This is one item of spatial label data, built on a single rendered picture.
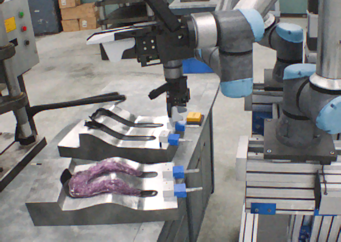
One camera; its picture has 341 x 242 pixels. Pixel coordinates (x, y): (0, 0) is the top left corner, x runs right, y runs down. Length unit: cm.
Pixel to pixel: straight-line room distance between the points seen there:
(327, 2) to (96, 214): 91
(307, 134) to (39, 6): 762
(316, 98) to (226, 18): 32
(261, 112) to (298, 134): 53
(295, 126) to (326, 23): 35
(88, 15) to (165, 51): 729
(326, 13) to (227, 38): 26
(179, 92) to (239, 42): 71
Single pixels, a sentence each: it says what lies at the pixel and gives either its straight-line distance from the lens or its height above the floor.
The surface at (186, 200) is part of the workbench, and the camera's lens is 175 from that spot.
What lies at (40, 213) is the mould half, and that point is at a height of 86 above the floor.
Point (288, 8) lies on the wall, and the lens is 781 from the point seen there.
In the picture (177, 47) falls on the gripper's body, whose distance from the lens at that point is 73.
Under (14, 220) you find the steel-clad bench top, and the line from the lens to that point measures 136.
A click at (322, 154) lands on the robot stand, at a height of 104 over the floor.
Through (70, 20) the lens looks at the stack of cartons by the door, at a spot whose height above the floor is 26.
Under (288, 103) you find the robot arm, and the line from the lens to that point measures 106.
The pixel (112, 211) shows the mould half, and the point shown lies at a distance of 118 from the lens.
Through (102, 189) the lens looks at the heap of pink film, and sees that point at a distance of 119.
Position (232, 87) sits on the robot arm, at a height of 131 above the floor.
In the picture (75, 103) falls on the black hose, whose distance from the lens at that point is 189.
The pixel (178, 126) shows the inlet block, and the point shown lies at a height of 90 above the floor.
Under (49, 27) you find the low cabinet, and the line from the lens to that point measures 832.
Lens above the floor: 162
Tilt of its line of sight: 27 degrees down
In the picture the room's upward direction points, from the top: 6 degrees counter-clockwise
